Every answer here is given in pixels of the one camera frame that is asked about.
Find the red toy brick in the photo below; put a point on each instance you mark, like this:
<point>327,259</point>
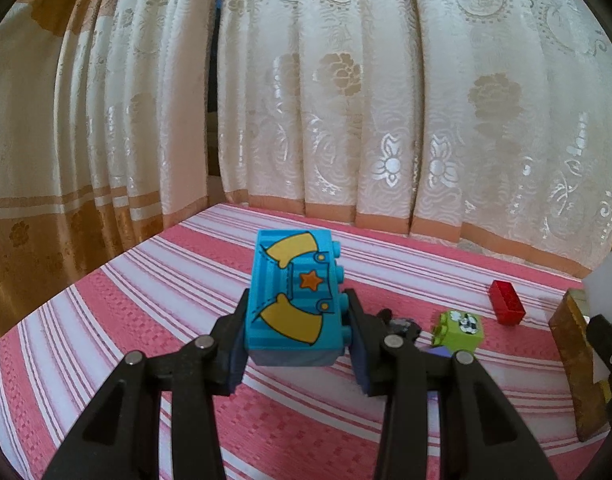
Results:
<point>506,305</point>

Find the blue printed toy brick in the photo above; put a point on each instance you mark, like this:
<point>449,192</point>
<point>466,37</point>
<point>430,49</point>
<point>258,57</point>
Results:
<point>291,310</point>

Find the tall white box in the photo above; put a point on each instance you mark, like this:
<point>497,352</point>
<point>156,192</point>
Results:
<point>603,300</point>

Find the green printed toy brick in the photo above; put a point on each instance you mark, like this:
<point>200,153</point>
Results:
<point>456,337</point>

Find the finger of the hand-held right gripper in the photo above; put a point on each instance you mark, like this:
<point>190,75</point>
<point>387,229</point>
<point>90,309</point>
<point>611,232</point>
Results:
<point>608,350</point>

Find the black grey speckled object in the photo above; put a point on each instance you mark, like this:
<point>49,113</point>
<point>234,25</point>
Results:
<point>398,326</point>

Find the purple box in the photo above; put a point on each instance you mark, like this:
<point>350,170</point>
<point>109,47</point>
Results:
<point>442,351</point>

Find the cream floral curtain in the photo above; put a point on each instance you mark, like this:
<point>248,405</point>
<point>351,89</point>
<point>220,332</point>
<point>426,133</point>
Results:
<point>86,135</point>
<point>411,85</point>

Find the golden tin box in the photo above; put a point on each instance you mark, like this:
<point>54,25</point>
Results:
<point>571,360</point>

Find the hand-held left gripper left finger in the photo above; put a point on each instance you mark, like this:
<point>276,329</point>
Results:
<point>236,370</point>

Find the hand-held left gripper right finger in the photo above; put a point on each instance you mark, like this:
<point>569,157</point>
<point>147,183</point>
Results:
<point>363,370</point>

